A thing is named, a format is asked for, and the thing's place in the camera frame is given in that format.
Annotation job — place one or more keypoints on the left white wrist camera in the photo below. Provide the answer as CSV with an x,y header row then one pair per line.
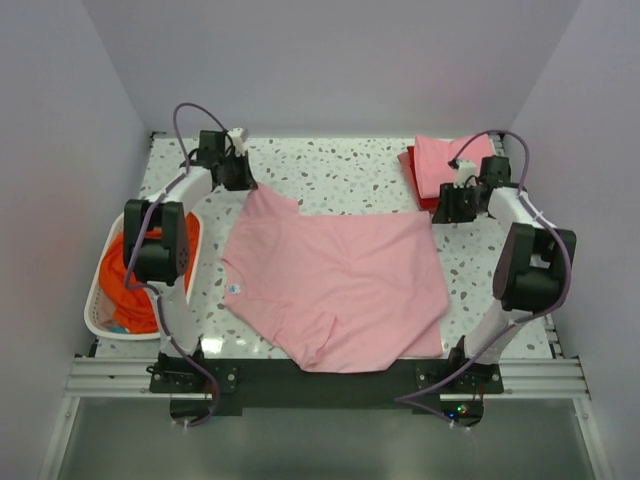
x,y
236,141

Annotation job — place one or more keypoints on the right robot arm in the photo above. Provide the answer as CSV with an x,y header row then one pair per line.
x,y
533,272

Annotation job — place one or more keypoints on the folded pink t shirt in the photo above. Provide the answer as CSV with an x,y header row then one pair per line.
x,y
431,157

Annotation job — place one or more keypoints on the aluminium frame rail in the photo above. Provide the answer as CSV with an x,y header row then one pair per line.
x,y
112,427

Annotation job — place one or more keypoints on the pink t shirt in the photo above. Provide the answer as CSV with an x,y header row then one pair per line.
x,y
431,157
337,293

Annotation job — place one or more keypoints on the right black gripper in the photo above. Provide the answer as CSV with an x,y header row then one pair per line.
x,y
447,213

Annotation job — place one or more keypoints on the folded red t shirt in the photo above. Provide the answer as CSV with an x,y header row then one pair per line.
x,y
427,203

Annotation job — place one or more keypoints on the white laundry basket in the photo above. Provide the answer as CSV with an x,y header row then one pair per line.
x,y
100,310

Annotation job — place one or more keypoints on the orange t shirt in basket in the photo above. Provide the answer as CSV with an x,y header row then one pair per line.
x,y
125,295

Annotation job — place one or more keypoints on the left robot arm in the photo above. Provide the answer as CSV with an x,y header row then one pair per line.
x,y
156,247

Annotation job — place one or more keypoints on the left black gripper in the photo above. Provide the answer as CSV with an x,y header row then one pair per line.
x,y
247,181

